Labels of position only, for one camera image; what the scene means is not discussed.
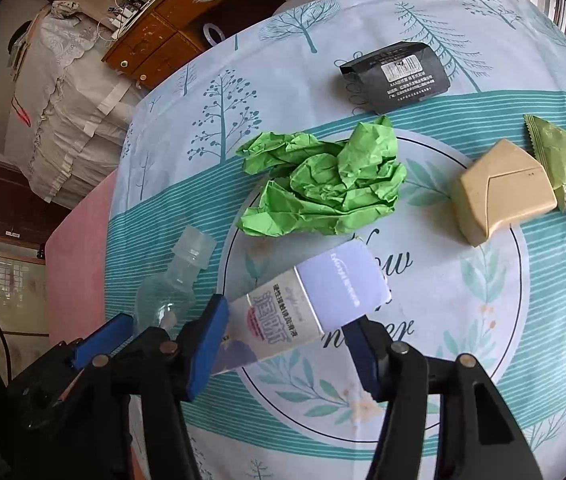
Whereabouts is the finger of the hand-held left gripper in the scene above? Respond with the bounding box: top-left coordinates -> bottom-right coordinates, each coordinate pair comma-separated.
7,312 -> 134,431

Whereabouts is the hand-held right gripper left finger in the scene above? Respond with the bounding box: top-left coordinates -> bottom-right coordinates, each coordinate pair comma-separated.
23,294 -> 230,480

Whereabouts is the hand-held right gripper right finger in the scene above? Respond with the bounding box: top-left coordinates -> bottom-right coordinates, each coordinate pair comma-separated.
345,317 -> 544,480

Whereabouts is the clear plastic bottle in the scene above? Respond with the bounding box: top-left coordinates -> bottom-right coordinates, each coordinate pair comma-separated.
133,225 -> 218,339

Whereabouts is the white lavender small box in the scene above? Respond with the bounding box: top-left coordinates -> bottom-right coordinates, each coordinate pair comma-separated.
210,238 -> 393,377

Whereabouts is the pink bedsheet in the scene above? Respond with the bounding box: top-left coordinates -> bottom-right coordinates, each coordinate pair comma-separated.
45,167 -> 140,480

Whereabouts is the tree-print tablecloth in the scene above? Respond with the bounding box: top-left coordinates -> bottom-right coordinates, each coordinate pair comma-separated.
108,0 -> 566,480

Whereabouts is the brown wooden wardrobe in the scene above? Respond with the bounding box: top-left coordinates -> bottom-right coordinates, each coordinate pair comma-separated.
0,152 -> 71,243

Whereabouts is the crumpled green paper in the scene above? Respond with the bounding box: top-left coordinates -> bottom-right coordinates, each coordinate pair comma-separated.
236,114 -> 408,239

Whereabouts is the beige plastic box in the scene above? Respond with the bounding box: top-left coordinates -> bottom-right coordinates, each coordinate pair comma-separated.
450,138 -> 559,248

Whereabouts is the white lace furniture cover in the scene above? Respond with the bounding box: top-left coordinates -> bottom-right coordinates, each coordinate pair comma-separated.
10,0 -> 150,207

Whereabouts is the black packet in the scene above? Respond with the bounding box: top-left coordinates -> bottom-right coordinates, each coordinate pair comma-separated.
338,40 -> 453,115

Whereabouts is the wooden desk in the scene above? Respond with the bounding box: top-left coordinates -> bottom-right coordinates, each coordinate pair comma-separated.
101,0 -> 284,92

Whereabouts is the white oval ring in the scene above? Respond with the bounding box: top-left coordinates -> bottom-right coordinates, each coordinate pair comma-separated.
202,22 -> 225,47

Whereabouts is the white power strip with cables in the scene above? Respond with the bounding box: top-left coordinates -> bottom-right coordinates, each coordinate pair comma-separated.
95,0 -> 174,41

